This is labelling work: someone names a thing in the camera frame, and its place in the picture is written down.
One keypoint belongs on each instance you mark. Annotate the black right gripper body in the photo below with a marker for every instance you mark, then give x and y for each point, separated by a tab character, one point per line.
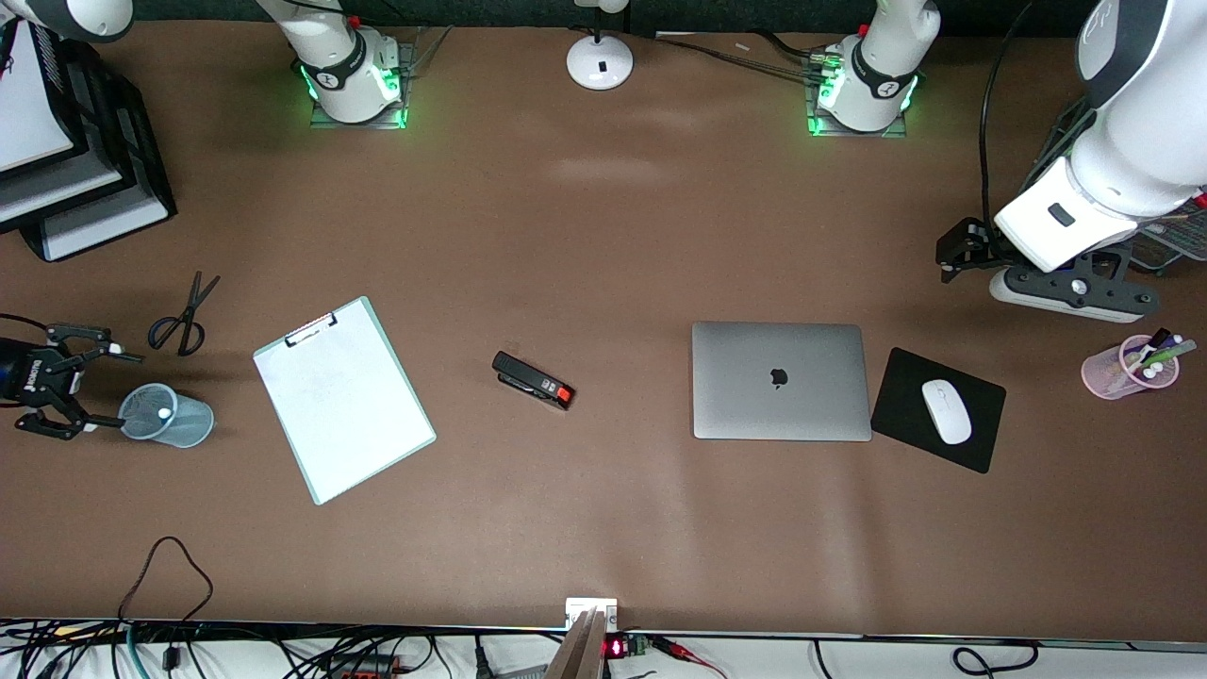
28	377

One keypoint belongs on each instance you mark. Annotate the grey laptop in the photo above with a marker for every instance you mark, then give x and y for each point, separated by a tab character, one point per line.
781	382

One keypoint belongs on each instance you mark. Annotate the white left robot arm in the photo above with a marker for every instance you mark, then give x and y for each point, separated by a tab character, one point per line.
1141	113

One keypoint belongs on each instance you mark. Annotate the purple black marker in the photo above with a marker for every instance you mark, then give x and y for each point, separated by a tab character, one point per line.
1152	341

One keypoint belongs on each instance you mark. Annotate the green marker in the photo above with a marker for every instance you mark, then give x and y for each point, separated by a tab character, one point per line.
1174	352

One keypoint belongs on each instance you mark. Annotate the pink translucent pen cup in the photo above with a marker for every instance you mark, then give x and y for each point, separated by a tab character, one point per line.
1103	375

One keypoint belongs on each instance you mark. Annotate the black scissors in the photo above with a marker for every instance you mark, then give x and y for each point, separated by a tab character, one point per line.
186	321

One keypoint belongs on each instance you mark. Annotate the white paper sheet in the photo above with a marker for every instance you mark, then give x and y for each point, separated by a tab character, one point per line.
57	193
104	231
358	415
28	104

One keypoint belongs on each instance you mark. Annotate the light blue mesh cup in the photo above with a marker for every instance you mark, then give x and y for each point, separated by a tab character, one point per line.
184	424

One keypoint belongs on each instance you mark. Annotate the white computer mouse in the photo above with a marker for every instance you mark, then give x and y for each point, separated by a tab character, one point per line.
946	412

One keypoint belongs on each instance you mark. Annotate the black mouse pad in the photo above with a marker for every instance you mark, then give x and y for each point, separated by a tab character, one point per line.
905	405

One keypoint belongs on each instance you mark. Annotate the black stacked letter tray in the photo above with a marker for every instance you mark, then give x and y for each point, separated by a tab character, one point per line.
141	160

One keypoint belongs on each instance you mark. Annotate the mint green clipboard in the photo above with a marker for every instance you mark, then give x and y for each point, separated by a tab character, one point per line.
344	401

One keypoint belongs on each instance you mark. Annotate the black red connector block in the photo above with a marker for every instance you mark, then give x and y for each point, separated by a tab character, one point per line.
363	668

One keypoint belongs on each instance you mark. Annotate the white lamp base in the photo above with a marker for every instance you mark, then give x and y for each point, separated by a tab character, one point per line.
600	61

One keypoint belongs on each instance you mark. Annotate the black stapler red tip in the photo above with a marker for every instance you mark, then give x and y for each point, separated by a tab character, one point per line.
533	381

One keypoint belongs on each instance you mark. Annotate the circuit board red display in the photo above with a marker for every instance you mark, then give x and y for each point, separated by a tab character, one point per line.
622	647

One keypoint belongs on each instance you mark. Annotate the clear arm base plate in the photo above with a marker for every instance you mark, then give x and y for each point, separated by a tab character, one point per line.
401	66
816	127

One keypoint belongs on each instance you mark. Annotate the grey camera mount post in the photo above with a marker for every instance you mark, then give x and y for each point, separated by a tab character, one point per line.
580	651

